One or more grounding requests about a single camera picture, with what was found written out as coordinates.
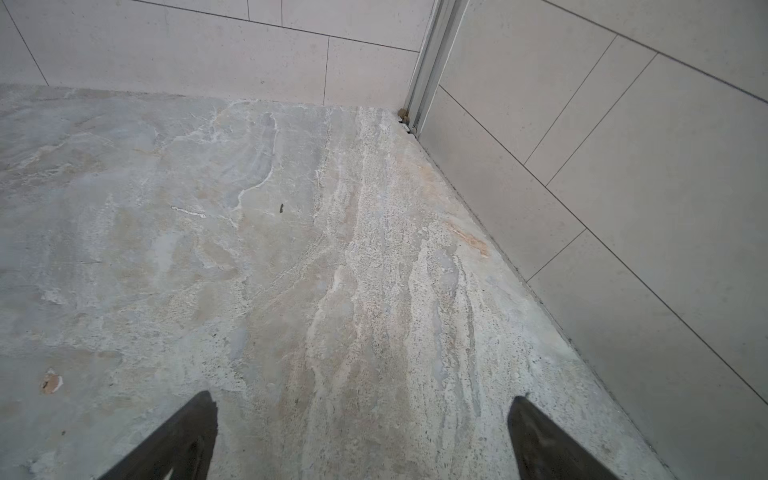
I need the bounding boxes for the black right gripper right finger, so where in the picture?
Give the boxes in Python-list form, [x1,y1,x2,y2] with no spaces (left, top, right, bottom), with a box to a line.
[507,396,619,480]

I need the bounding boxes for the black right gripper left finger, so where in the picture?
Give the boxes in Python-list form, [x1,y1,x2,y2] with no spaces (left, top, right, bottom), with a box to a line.
[102,391,218,479]

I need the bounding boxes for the aluminium corner post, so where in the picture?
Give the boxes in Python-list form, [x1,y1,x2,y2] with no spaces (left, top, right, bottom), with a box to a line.
[398,0,469,138]

